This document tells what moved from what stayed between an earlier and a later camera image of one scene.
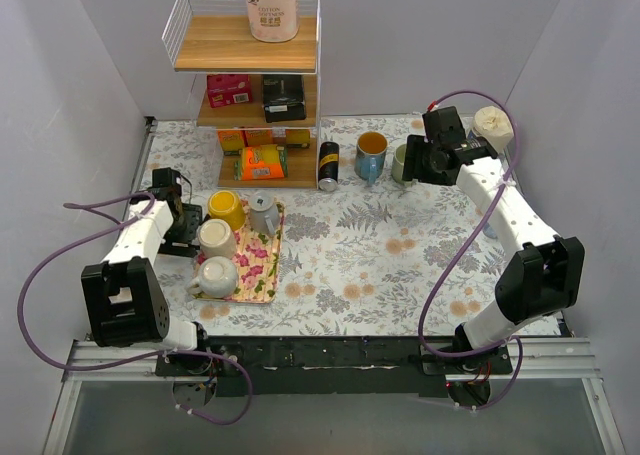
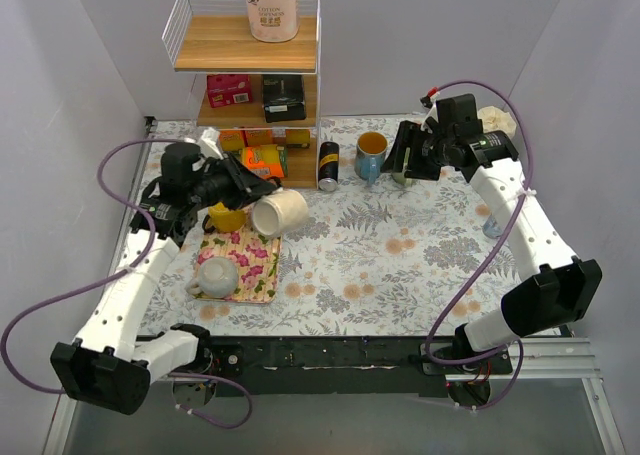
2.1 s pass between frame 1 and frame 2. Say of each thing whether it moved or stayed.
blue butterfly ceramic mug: stayed
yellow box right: stayed
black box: stayed
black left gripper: moved
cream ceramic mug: moved
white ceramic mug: stayed
